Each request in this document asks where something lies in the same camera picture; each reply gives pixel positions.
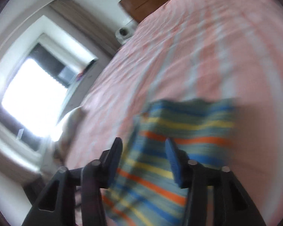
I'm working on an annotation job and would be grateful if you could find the striped cushion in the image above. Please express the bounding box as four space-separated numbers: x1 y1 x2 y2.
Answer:
50 106 85 166

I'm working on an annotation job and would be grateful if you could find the white window cabinet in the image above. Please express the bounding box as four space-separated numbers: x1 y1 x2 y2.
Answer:
58 59 110 122

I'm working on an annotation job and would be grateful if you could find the pink striped bed cover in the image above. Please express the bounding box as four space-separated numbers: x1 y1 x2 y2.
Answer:
66 0 283 225

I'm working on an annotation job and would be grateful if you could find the white round fan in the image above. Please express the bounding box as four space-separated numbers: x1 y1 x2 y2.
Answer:
115 27 133 44

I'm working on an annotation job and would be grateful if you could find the brown curtain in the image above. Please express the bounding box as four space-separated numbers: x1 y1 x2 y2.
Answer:
49 0 121 57

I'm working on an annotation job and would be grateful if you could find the striped knit sweater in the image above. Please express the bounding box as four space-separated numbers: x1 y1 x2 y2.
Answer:
103 99 235 225

